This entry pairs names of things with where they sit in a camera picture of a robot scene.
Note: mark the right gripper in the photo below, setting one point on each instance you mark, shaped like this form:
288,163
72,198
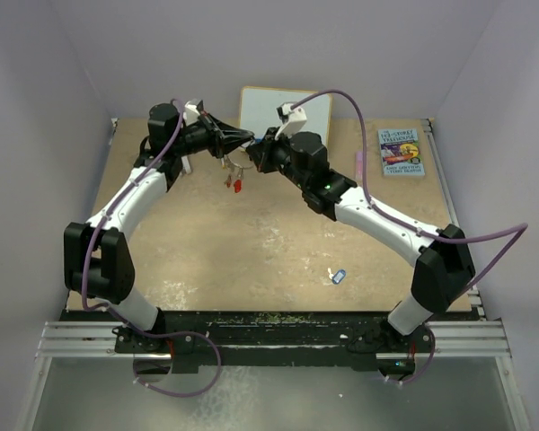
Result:
261,153

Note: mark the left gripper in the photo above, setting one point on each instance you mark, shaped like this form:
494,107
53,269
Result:
224,137

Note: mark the metal keyring with keys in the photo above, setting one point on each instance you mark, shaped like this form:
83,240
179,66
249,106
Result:
236,168

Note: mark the red key tag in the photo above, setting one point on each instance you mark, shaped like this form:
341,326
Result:
228,182
238,184

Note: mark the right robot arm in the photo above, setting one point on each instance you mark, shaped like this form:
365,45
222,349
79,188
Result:
440,258

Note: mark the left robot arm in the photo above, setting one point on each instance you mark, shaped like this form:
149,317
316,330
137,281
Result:
97,261

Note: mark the yellow framed whiteboard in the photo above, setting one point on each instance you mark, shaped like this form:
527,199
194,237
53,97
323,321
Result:
258,110

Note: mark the blue treehouse book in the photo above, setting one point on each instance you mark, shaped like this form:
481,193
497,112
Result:
400,152

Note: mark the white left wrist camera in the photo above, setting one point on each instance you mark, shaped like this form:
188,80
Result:
192,111

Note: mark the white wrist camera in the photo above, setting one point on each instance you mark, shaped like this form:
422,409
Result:
192,111
292,120

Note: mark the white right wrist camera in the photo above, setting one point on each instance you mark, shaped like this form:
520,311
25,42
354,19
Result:
292,120

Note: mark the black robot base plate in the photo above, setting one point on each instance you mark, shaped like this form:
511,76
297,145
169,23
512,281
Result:
360,341

